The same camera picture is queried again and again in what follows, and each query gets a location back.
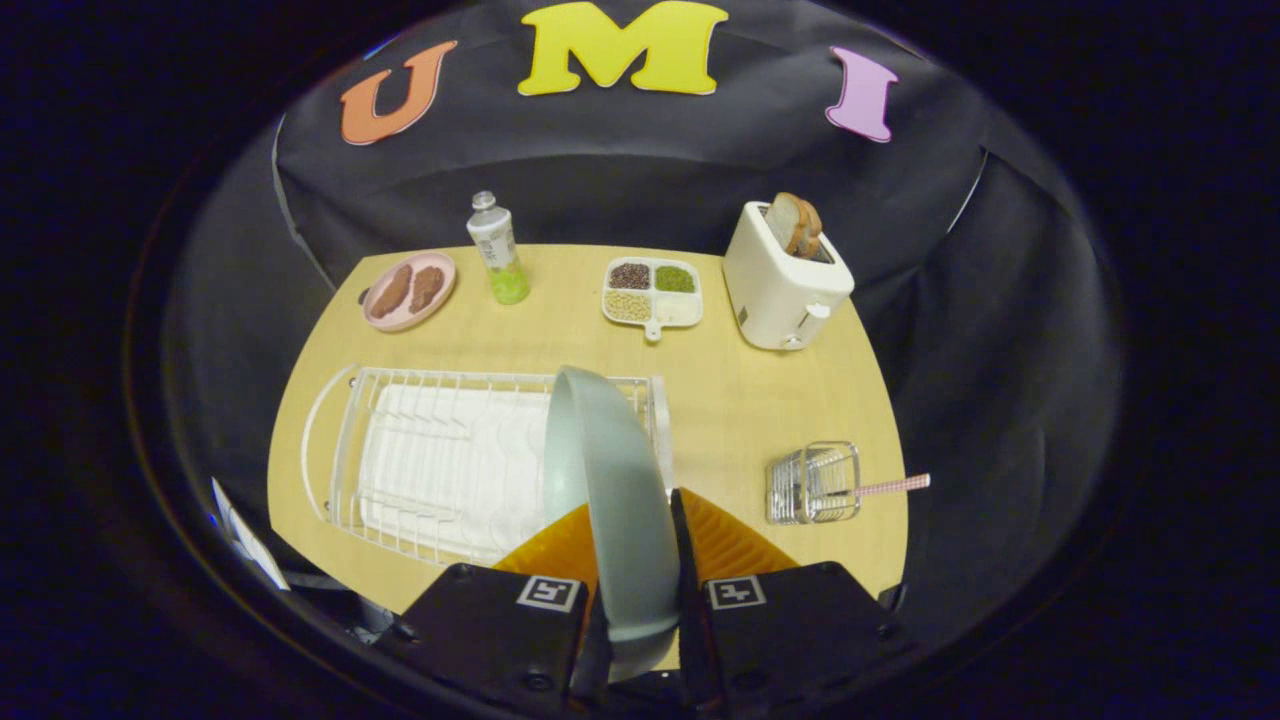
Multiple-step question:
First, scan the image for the white wire dish rack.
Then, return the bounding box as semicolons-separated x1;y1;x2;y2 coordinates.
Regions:
300;364;676;569

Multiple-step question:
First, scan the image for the white drip tray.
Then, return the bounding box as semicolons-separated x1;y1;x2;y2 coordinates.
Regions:
357;384;561;561

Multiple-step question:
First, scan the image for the light toast slice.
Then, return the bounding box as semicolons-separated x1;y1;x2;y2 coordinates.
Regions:
764;192;806;253

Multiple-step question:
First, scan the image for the white toaster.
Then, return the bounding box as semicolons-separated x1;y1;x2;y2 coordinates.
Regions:
722;200;856;352

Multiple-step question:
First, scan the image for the pink plate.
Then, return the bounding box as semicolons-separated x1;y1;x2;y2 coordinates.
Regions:
361;251;458;333

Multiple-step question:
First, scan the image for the pale green plate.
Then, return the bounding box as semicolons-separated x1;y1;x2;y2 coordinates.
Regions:
543;366;683;683

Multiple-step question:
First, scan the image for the white divided tray with beans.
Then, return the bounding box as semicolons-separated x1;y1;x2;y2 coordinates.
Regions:
601;256;704;344

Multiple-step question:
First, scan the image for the spoon with pink checked handle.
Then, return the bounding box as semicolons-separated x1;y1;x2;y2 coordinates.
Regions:
845;473;932;499

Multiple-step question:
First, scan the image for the brown sausage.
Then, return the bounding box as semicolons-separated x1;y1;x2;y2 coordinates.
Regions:
408;265;446;314
370;263;414;319

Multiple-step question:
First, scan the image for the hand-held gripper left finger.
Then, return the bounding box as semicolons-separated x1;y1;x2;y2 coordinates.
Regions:
372;502;613;719

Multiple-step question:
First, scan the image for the metal wire basket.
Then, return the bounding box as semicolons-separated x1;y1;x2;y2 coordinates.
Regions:
766;441;863;526

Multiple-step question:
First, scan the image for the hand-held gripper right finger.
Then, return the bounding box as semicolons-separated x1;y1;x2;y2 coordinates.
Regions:
668;487;911;719

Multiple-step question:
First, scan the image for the black backdrop cloth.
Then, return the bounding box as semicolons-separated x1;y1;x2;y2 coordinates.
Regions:
165;0;1126;641

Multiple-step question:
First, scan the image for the green drink bottle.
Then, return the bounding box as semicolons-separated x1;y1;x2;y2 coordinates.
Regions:
466;191;532;306

